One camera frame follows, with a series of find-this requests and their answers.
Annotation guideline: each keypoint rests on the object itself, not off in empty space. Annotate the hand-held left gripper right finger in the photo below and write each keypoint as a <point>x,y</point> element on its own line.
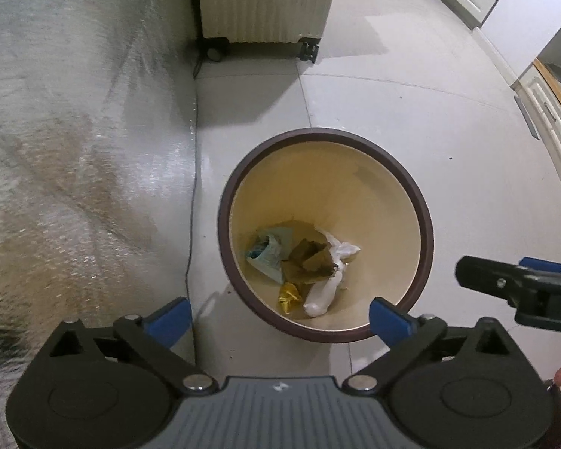
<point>389,320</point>

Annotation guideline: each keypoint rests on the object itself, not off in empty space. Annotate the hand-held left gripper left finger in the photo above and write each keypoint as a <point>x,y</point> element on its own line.
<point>170,320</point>

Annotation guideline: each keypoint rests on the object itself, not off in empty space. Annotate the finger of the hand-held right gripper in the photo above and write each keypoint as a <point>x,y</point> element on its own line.
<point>547,267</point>
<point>486,276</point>

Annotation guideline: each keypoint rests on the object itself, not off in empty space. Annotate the white plastic bag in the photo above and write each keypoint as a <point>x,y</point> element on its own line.
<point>322,294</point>

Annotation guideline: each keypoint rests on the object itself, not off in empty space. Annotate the torn brown paper bag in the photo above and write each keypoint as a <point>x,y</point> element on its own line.
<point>313,259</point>

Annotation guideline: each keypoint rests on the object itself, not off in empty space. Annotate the gold foil wrapper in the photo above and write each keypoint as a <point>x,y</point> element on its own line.
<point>290,297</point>

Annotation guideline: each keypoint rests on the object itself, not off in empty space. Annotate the teal plastic packet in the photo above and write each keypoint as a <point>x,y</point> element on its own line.
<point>269,259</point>

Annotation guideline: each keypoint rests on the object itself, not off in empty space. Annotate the yellow plastic waste bin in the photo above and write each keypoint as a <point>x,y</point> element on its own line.
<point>308,177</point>

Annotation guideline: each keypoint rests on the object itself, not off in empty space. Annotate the white bench cabinet wooden top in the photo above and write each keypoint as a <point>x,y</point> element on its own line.
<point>551,117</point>

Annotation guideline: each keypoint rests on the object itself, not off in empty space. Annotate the silver textured table cover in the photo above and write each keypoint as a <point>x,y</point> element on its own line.
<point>75,149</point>

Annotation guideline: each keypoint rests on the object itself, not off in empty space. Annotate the white ribbed suitcase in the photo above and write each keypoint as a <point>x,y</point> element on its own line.
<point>262,0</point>

